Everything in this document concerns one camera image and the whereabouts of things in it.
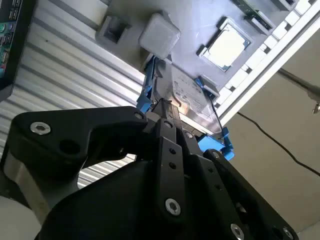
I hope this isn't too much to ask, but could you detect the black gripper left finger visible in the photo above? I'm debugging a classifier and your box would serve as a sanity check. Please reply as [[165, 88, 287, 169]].
[[4, 99, 187, 225]]

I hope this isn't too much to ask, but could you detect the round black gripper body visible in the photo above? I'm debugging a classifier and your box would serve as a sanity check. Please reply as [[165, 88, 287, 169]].
[[34, 159, 191, 240]]

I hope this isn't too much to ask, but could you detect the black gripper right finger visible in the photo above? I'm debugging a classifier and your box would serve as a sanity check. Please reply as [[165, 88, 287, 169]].
[[174, 109, 300, 240]]

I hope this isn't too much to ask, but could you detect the silver disk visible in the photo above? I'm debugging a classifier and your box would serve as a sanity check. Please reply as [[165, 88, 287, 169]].
[[136, 55, 236, 161]]

